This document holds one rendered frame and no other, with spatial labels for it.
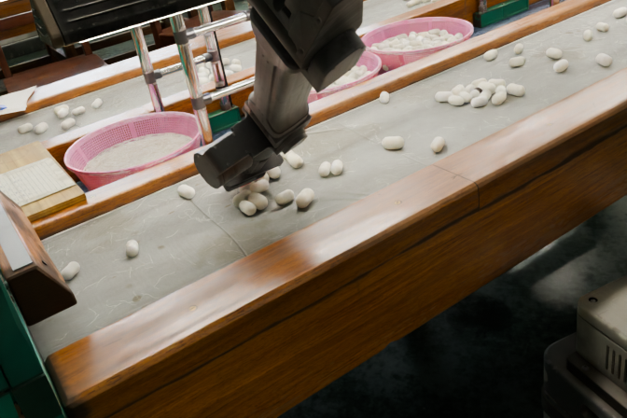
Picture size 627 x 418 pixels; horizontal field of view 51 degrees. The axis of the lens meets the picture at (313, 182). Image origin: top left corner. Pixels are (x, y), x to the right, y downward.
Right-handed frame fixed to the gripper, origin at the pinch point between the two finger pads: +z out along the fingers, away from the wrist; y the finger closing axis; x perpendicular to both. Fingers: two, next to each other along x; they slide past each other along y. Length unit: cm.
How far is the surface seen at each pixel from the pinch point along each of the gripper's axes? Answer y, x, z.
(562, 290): -89, 56, 49
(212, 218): 8.0, 5.7, -4.4
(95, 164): 13.6, -19.5, 27.4
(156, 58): -20, -52, 60
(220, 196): 3.7, 2.2, -0.3
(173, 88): -15, -36, 45
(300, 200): -2.8, 10.1, -12.4
